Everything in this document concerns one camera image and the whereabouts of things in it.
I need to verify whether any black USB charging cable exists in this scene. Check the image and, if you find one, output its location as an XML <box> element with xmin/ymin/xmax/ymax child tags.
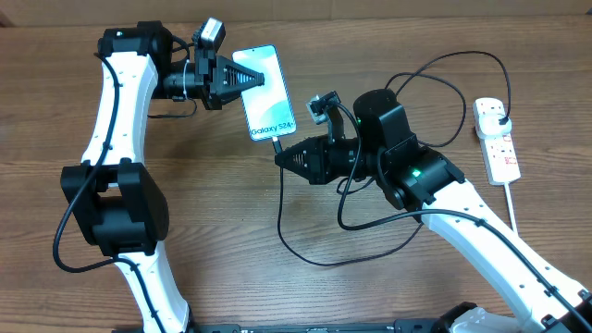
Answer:
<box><xmin>271</xmin><ymin>50</ymin><xmax>512</xmax><ymax>267</ymax></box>

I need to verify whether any blue Samsung Galaxy smartphone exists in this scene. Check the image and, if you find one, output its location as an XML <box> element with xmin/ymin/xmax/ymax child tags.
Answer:
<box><xmin>232</xmin><ymin>44</ymin><xmax>297</xmax><ymax>142</ymax></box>

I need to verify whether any white USB charger plug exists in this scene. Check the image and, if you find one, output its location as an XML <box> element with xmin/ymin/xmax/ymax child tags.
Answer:
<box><xmin>475</xmin><ymin>114</ymin><xmax>512</xmax><ymax>140</ymax></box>

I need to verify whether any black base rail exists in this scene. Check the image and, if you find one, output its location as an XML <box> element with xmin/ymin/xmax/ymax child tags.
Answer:
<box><xmin>187</xmin><ymin>318</ymin><xmax>452</xmax><ymax>333</ymax></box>

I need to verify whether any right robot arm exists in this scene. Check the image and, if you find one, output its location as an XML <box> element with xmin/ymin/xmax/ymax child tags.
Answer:
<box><xmin>274</xmin><ymin>88</ymin><xmax>591</xmax><ymax>332</ymax></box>

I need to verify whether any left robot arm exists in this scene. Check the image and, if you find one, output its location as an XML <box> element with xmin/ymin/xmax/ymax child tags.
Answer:
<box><xmin>60</xmin><ymin>18</ymin><xmax>265</xmax><ymax>332</ymax></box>

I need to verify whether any white power strip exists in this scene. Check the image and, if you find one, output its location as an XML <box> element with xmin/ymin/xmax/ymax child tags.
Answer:
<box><xmin>473</xmin><ymin>97</ymin><xmax>521</xmax><ymax>185</ymax></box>

